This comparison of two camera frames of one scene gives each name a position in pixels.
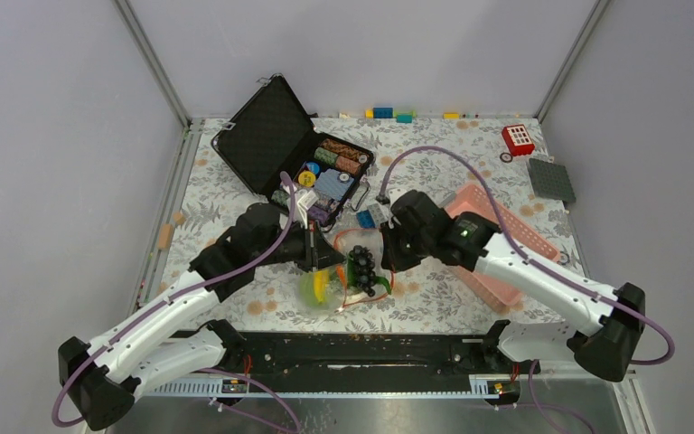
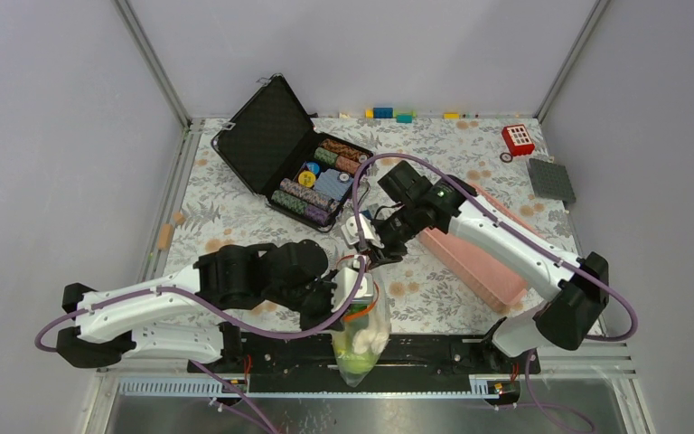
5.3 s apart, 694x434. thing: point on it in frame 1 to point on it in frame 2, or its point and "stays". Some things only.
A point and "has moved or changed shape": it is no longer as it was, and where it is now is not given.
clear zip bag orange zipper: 327,288 has moved or changed shape
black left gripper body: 297,248 to 315,303
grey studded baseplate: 551,181 stays
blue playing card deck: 333,183 stays
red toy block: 518,139 stays
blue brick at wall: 383,112 stays
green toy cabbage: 307,289 has moved or changed shape
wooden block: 165,235 stays
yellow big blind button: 306,178 stays
